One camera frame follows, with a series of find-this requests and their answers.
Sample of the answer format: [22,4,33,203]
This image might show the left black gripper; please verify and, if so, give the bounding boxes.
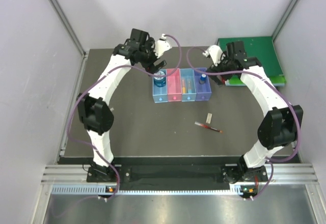
[139,38,166,76]

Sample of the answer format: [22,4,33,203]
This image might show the blue cap bottle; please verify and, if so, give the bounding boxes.
[199,74,207,85]

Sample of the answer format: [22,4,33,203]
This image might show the dark green binder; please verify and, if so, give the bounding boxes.
[217,36,283,77]

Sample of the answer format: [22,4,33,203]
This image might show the blue white tape roll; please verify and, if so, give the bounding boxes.
[153,70,166,88]

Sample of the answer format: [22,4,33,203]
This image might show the purple plastic tray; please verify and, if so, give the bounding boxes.
[194,70,212,101]

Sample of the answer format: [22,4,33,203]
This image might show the light blue tray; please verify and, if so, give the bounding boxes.
[180,68,197,102]
[152,79,168,103]

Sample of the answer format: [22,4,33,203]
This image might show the light green folder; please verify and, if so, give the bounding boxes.
[225,75,287,87]

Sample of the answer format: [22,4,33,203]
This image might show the blue grey eraser stick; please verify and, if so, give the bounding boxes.
[187,78,193,94]

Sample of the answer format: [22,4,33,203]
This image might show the pink plastic tray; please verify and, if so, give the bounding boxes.
[166,68,182,102]

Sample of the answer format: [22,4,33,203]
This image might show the small grey eraser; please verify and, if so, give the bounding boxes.
[206,113,212,124]

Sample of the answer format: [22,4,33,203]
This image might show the red pen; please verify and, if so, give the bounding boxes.
[194,122,223,133]

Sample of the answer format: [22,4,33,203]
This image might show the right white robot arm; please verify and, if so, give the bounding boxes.
[203,41,303,183]

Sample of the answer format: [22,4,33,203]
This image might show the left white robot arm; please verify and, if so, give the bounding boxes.
[77,29,171,182]

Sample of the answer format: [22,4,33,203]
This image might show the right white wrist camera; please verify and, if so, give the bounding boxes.
[202,45,223,66]

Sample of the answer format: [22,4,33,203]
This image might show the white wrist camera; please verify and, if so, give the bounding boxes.
[154,34,172,58]
[202,45,223,66]

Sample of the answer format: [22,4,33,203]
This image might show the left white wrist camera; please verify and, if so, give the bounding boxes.
[154,34,172,58]

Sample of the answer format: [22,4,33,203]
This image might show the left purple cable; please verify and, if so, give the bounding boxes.
[66,34,182,209]

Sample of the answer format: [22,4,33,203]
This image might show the purple cable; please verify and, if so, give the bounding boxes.
[66,34,182,209]
[187,47,303,201]

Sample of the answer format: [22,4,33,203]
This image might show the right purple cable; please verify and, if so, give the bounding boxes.
[187,47,303,201]

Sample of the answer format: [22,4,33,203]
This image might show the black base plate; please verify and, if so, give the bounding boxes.
[86,162,269,190]

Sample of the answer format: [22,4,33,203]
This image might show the grey cable duct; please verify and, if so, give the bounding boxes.
[50,182,258,197]

